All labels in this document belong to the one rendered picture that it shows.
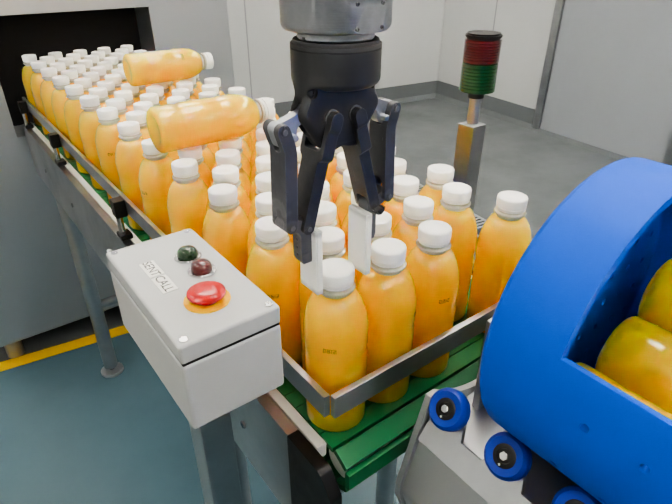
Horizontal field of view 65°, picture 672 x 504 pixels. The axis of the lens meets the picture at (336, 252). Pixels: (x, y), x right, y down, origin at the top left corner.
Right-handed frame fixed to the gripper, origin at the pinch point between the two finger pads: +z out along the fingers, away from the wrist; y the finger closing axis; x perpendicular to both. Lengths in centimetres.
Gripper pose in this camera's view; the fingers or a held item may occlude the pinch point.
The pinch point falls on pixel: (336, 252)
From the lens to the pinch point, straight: 52.9
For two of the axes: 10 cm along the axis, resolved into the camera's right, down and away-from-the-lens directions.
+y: 8.0, -3.0, 5.3
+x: -6.1, -3.9, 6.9
